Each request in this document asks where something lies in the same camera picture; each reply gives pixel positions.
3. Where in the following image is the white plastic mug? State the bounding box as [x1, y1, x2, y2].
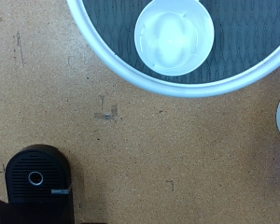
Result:
[133, 0, 216, 77]

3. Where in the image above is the black Keurig coffee machine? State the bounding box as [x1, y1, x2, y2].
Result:
[0, 143, 77, 224]

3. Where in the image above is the white two-tier turntable stand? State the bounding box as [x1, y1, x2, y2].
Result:
[65, 0, 280, 99]

